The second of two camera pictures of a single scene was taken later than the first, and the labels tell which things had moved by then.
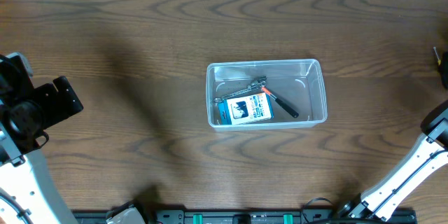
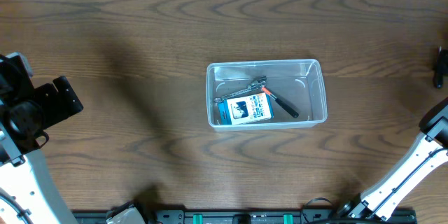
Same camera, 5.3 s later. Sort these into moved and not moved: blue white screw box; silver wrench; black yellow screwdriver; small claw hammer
Moved: black yellow screwdriver
Not moved: small claw hammer; blue white screw box; silver wrench
